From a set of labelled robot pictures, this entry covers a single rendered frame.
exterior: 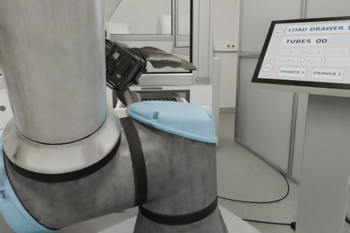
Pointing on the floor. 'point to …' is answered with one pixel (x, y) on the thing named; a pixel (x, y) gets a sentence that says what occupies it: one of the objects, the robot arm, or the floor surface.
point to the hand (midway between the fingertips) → (175, 101)
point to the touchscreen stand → (324, 166)
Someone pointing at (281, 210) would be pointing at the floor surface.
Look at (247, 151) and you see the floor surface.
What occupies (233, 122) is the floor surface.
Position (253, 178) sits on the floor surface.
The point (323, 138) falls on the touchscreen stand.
